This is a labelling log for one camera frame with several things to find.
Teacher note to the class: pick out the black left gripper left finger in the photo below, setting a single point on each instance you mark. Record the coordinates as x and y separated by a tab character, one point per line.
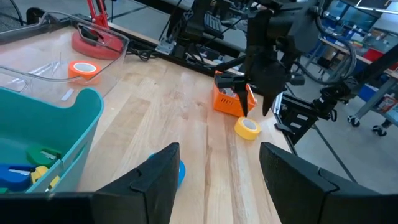
152	189

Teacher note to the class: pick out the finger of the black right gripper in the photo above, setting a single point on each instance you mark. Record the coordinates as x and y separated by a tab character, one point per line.
270	84
244	96

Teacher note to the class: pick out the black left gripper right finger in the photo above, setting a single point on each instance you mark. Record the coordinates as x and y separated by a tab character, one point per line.
298	193

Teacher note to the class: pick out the lavender staple remover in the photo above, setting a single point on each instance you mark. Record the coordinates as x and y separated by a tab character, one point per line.
224	91

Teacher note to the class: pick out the blue tape roll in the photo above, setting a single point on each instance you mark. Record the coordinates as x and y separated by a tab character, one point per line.
183	172

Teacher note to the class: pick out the yellow tape roll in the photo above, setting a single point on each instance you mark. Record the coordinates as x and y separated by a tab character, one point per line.
242	132

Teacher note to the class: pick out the green mini stapler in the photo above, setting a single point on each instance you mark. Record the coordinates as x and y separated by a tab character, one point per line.
35	155

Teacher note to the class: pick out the blue mini stapler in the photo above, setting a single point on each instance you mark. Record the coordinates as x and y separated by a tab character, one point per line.
12	182

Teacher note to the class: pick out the orange tape roll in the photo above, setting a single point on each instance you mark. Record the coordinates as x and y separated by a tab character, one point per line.
74	73

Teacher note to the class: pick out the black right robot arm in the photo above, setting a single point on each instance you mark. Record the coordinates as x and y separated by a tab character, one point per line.
379	62

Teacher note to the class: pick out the orange mesh basket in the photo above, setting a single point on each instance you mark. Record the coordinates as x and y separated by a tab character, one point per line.
227	105

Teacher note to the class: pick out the backlit keyboard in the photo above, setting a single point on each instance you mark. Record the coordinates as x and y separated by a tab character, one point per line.
213	25

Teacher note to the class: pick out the red storage bin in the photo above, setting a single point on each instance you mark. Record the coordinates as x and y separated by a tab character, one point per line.
373	55

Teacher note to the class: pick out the grey rolling workbench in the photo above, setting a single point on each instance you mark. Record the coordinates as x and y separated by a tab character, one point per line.
374	99

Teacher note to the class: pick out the teal plastic bin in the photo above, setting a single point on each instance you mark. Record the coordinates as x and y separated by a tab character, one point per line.
46	124

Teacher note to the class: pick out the white sticker in clear bin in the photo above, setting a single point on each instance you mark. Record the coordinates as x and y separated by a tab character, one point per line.
67	94

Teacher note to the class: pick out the red desk lamp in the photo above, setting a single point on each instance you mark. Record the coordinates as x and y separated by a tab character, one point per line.
96	51

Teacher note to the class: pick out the clear plastic bin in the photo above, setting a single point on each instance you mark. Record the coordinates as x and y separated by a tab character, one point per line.
31	81

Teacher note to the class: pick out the black floor fan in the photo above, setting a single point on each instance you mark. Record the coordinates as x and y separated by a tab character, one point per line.
9	15

